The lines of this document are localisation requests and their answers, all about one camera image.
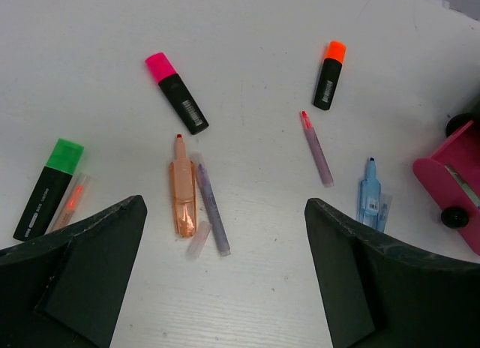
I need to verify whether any black pink drawer organizer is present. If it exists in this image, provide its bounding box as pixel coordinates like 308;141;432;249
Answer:
412;100;479;254

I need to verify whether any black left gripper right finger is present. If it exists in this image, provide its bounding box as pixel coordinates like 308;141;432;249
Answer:
304;198;479;347

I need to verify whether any green cap black highlighter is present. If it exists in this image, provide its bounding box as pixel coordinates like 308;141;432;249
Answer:
13;139;84;242

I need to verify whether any blue slim highlighter pen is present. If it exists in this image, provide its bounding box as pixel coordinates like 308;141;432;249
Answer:
377;193;392;233

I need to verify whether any purple slim highlighter pen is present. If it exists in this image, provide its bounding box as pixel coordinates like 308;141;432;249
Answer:
192;152;231;257

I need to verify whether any orange slim highlighter pen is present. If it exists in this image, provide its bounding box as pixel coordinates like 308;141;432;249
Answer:
50;173;91;233

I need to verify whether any clear pink pen cap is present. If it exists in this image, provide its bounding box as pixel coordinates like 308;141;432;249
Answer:
186;221;212;260

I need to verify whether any orange cap black highlighter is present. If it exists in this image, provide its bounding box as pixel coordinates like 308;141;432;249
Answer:
313;41;347;111

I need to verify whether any uncapped purple red-tip pen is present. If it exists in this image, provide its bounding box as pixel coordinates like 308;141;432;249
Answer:
300;110;334;188

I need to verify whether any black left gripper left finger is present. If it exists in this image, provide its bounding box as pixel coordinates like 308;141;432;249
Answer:
1;195;147;347

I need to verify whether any orange translucent correction pen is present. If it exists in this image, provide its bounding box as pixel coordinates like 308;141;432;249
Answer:
169;134;197;238

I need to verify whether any pink cap black highlighter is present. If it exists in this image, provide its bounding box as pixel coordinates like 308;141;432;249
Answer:
145;52;209;135

